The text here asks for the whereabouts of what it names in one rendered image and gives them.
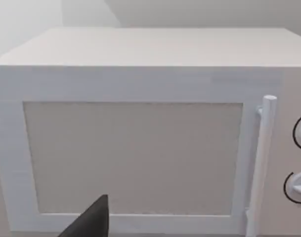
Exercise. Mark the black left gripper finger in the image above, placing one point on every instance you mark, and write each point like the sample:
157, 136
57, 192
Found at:
94, 218

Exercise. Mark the white microwave door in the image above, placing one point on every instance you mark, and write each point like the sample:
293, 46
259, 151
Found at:
133, 158

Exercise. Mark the pale microwave oven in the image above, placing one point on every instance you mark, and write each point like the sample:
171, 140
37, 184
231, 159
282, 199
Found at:
150, 49

